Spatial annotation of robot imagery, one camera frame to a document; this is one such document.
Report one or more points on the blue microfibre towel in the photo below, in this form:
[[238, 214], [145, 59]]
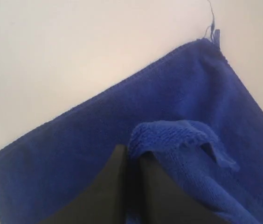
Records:
[[79, 77]]

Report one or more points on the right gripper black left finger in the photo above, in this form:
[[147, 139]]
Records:
[[103, 201]]

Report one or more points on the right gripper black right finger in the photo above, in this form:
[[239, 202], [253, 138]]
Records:
[[165, 202]]

